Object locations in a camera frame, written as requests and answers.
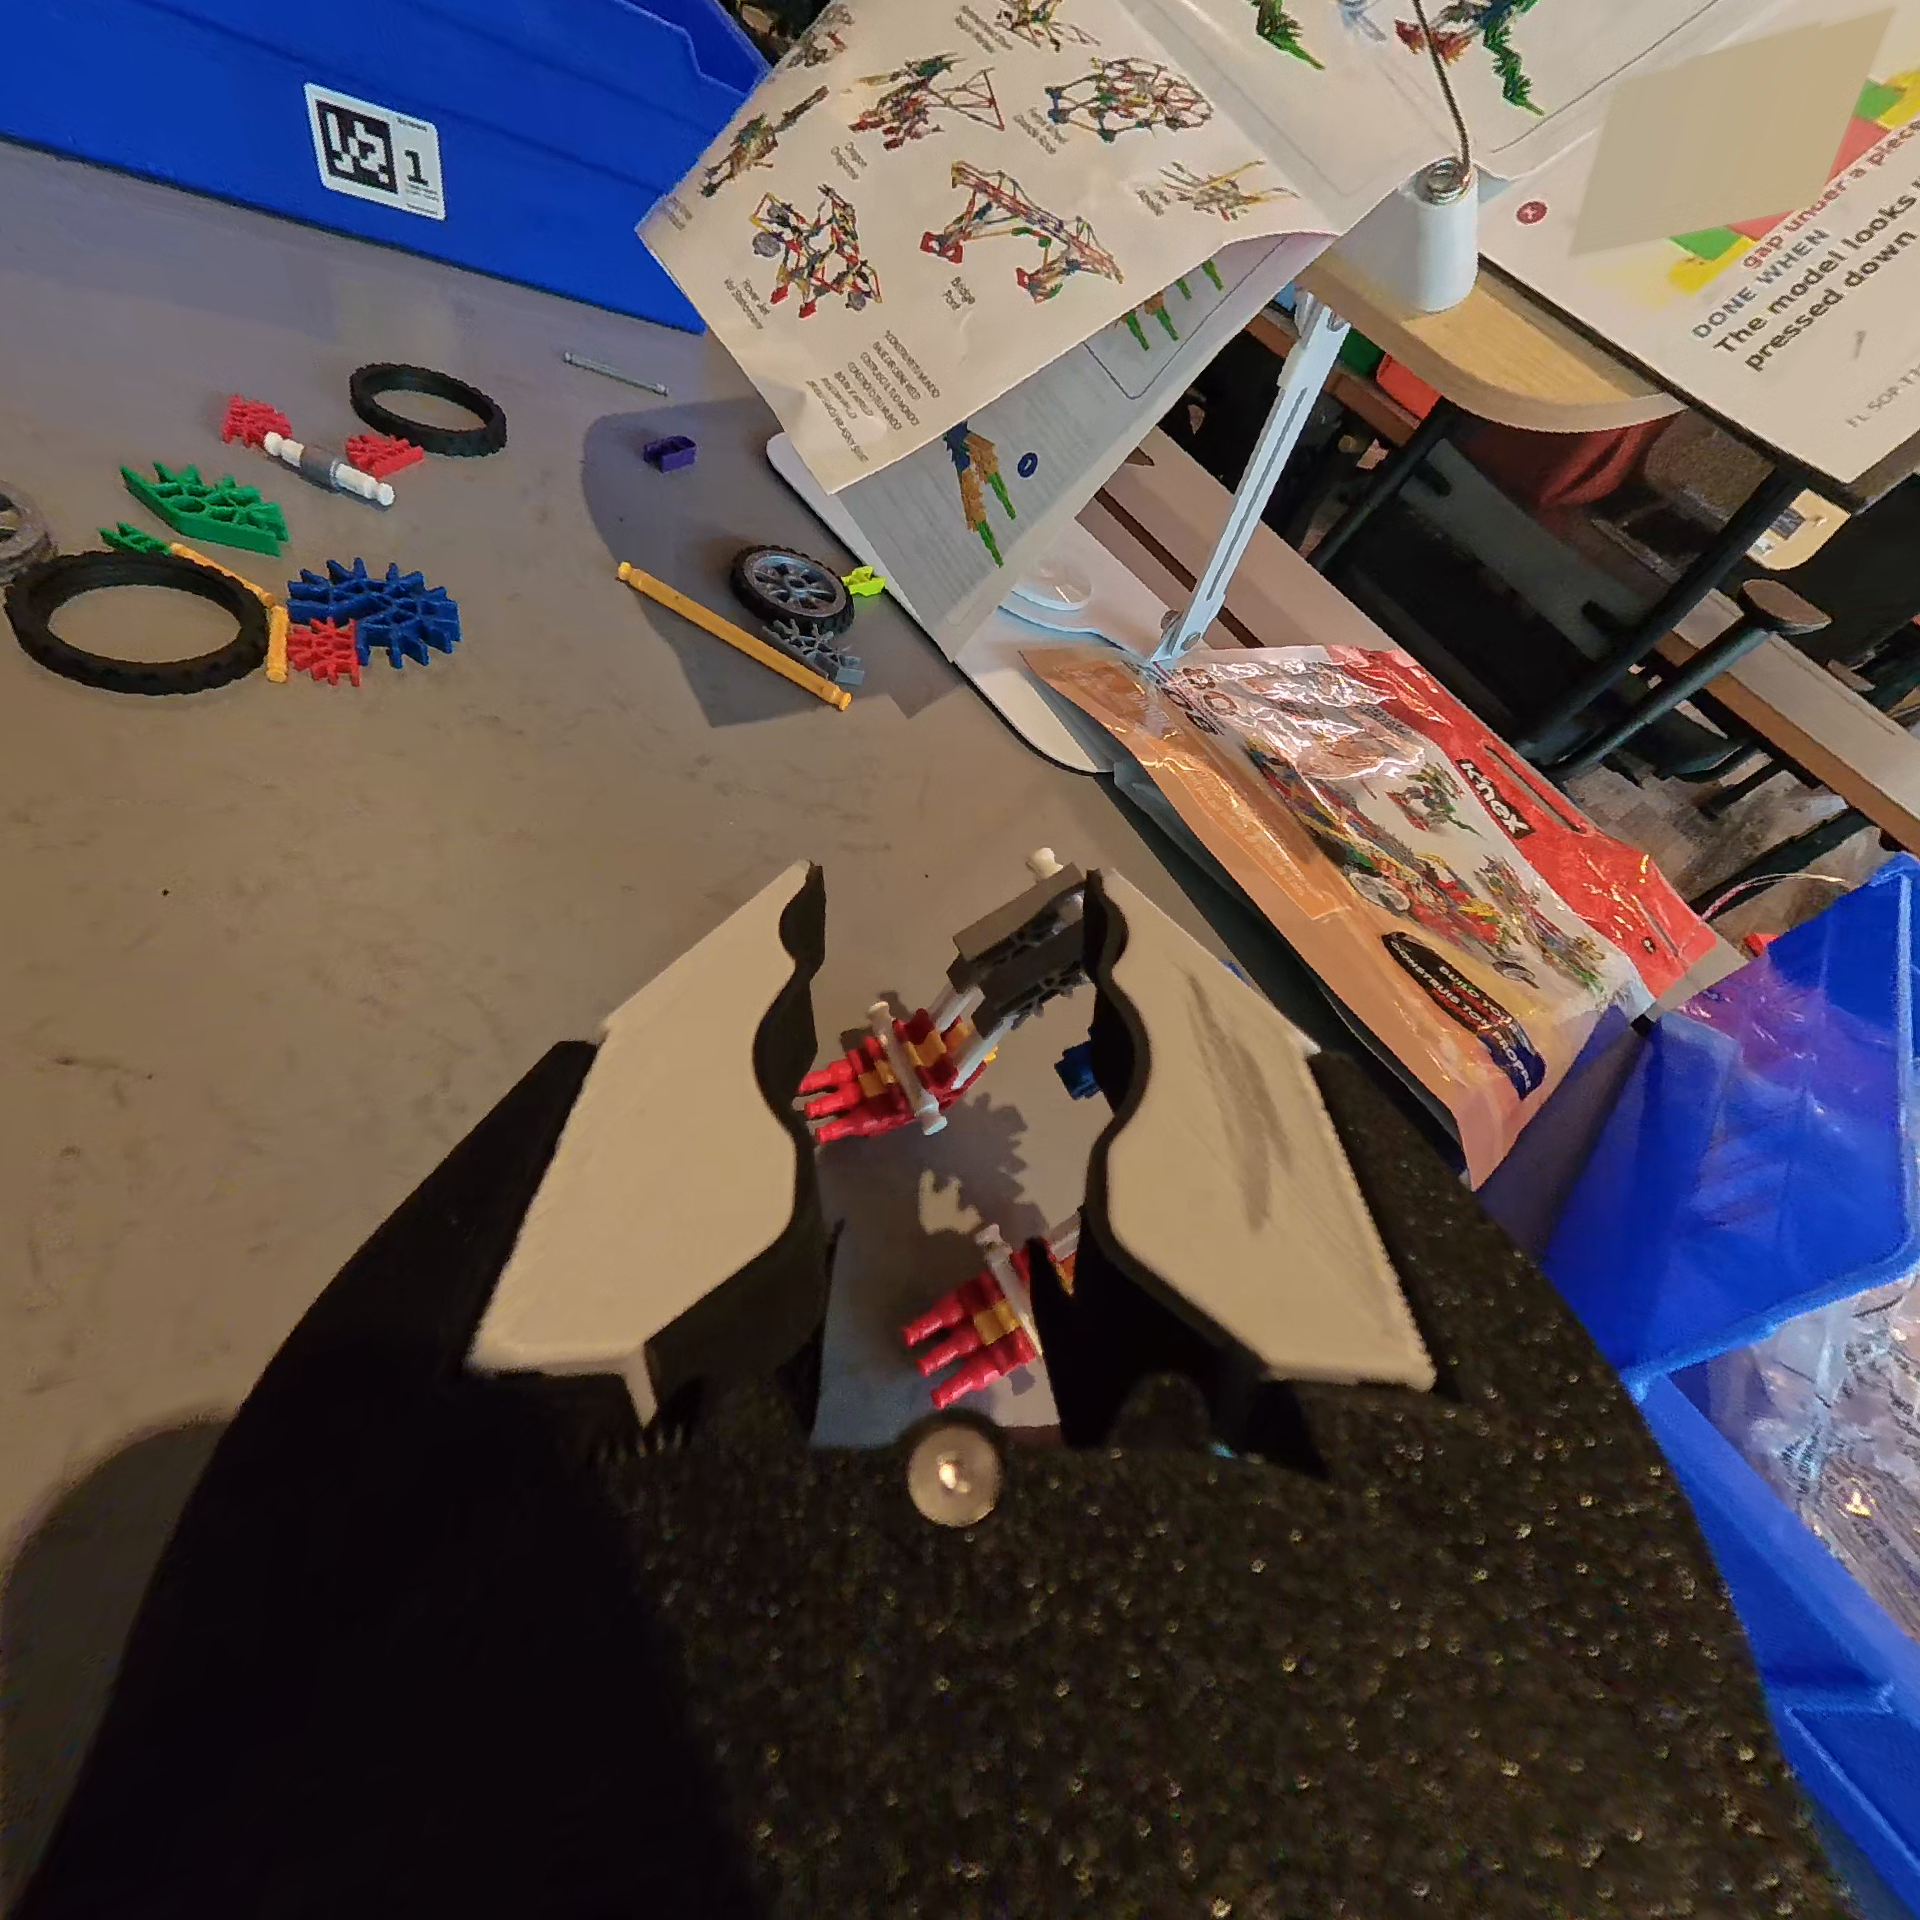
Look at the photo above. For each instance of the small green toy connector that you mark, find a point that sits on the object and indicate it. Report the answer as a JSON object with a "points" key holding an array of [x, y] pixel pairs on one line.
{"points": [[132, 537]]}

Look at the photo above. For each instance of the orange chair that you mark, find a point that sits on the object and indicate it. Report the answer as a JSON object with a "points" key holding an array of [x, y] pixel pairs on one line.
{"points": [[1575, 450]]}

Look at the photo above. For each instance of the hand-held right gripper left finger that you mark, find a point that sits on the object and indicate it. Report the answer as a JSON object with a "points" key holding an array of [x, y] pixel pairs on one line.
{"points": [[644, 1184]]}

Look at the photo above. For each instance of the wooden table with black legs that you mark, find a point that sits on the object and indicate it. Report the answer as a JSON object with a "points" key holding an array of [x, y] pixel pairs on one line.
{"points": [[1529, 382]]}

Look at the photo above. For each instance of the toy instruction booklet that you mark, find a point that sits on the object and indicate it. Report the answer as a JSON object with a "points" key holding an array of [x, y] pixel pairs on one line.
{"points": [[901, 299]]}

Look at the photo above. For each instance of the grey toy connector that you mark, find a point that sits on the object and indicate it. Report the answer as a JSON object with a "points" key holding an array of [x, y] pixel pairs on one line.
{"points": [[825, 656]]}

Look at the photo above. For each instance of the blue bin with square tag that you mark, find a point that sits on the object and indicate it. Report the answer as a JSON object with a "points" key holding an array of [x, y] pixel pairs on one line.
{"points": [[570, 180]]}

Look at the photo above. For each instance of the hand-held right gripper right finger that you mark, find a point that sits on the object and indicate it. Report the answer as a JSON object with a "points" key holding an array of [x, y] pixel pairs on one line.
{"points": [[1259, 1200]]}

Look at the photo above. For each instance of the printed procedure sheet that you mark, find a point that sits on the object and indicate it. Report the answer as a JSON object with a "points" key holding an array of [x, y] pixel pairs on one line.
{"points": [[1799, 374]]}

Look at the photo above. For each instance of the large green toy connector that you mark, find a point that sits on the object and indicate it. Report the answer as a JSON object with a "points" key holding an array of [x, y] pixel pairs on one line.
{"points": [[211, 509]]}

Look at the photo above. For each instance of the red toy connector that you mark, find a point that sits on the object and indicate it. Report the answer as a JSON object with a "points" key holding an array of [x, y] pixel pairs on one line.
{"points": [[253, 421], [387, 454], [322, 652]]}

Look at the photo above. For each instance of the thin metal pin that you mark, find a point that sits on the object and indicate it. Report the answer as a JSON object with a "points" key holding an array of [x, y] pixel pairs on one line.
{"points": [[616, 373]]}

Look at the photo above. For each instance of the purple toy clip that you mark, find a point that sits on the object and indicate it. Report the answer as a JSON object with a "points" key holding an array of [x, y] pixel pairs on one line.
{"points": [[669, 453]]}

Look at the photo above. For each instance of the brown wooden bench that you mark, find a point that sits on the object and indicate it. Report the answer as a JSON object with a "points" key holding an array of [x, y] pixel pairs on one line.
{"points": [[1290, 593]]}

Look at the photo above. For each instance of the blue storage bin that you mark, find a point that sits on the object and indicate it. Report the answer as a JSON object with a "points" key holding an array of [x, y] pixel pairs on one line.
{"points": [[1770, 1621], [1724, 1140]]}

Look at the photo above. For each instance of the clear plastic bags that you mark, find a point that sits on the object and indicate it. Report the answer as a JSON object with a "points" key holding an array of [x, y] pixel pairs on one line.
{"points": [[1861, 1441]]}

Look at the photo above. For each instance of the orange red toy package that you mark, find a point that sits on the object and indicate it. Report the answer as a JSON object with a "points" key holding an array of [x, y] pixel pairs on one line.
{"points": [[1276, 780]]}

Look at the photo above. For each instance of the small wheel with grey hub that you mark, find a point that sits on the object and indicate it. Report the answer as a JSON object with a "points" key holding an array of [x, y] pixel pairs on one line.
{"points": [[792, 587]]}

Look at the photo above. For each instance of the orange toy rod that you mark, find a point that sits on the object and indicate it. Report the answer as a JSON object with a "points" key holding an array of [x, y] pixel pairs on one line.
{"points": [[225, 573]]}

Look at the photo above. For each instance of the grey white toy rod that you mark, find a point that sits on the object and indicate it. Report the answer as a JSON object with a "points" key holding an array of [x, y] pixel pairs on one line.
{"points": [[328, 468]]}

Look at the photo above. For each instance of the grey wheel hub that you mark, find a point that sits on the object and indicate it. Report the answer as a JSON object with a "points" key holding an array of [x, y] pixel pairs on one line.
{"points": [[19, 532]]}

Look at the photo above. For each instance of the short yellow toy rod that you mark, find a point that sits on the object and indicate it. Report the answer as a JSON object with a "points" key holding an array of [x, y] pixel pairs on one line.
{"points": [[277, 645]]}

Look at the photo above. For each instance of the long wooden board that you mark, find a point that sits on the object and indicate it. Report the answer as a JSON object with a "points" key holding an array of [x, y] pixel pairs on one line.
{"points": [[1799, 704]]}

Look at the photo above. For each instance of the lime green toy clip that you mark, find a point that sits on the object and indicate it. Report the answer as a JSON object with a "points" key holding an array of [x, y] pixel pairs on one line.
{"points": [[863, 581]]}

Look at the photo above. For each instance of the blue toy connector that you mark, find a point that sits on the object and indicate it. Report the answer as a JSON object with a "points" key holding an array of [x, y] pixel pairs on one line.
{"points": [[412, 629], [346, 593]]}

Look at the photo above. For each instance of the white desk stand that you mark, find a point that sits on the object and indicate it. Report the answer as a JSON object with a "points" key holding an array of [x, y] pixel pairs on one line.
{"points": [[1418, 248]]}

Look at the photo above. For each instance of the long yellow toy rod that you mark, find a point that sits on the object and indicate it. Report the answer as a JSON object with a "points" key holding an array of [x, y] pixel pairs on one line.
{"points": [[735, 636]]}

